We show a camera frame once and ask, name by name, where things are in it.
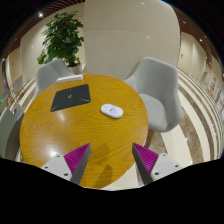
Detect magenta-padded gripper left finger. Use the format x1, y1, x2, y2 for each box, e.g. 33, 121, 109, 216
40, 142, 92, 186

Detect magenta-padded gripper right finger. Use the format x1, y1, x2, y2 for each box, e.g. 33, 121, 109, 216
131, 142, 184, 186

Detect white cartoon-print computer mouse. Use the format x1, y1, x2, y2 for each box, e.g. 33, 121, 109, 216
100, 103, 125, 120

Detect black mouse pad green lines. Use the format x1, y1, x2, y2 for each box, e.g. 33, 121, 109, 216
50, 83, 92, 113

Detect grey shell chair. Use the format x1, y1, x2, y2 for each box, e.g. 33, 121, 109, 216
0, 106, 22, 160
124, 56, 185, 148
34, 58, 74, 100

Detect small grey chair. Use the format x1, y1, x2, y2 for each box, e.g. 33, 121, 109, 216
11, 73, 25, 96

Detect green potted plant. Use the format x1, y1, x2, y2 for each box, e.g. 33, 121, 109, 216
36, 11, 85, 75

